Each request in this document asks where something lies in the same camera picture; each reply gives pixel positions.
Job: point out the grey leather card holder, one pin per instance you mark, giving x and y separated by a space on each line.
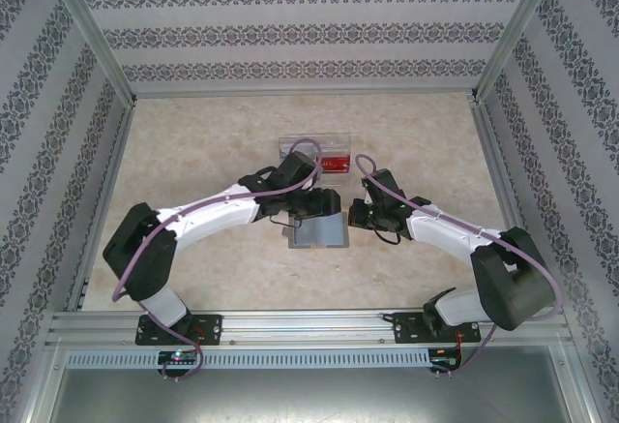
324 234

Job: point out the white diamond print card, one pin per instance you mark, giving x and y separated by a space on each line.
285 149

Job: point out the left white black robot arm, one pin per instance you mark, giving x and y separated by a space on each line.
213 215

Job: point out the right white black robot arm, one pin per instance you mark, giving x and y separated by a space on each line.
512 287

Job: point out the clear acrylic card stand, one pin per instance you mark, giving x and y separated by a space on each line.
338 144

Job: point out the small circuit board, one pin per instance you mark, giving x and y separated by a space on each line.
179 357
445 360

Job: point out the grey metal sheet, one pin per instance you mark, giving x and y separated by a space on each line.
309 399

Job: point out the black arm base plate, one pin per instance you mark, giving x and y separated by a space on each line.
406 328
213 328

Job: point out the aluminium mounting rail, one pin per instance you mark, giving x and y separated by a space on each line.
309 326

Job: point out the aluminium frame post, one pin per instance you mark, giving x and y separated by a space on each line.
91 31
515 31

